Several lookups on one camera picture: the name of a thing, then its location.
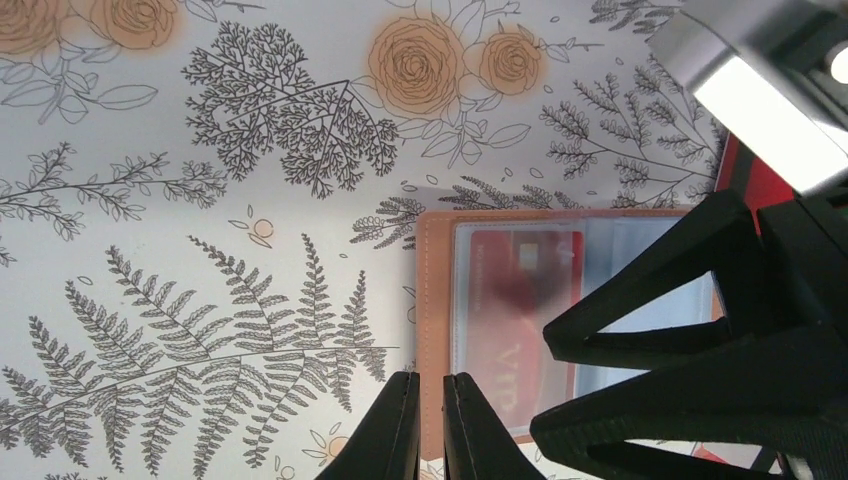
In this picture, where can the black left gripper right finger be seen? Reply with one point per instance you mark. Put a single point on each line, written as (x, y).
(477, 446)

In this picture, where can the red card pair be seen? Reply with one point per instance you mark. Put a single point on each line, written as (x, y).
(742, 171)

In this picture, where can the tan leather card holder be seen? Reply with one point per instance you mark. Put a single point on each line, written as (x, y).
(612, 238)

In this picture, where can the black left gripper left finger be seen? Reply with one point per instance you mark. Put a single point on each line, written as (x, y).
(386, 443)

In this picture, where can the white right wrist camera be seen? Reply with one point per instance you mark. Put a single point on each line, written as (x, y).
(774, 73)

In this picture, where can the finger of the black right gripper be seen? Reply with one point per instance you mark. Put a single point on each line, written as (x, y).
(719, 237)
(787, 392)

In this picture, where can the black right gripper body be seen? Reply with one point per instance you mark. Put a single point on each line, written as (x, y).
(806, 242)

